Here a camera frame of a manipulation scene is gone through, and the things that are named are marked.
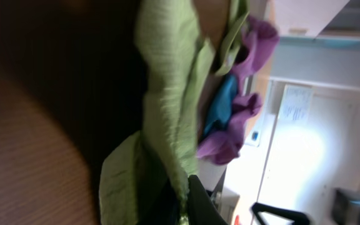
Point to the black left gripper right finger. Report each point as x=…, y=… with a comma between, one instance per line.
x=297, y=218

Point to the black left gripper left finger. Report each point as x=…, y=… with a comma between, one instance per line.
x=200, y=208

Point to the olive green cloth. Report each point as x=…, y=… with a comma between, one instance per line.
x=232, y=41

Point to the white paper on wall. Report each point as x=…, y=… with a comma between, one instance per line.
x=295, y=104

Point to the blue cloth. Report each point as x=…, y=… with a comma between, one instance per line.
x=220, y=110

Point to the purple cloth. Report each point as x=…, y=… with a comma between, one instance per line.
x=258, y=43

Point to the light green cloth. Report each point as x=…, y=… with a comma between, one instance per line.
x=162, y=155

